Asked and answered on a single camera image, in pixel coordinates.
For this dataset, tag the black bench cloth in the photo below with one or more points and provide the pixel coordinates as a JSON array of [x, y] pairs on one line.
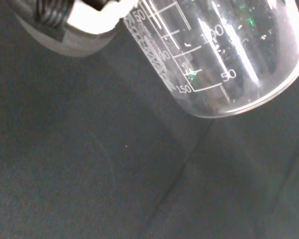
[[89, 161]]

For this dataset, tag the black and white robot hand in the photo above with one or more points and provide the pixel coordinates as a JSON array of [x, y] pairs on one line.
[[89, 18]]

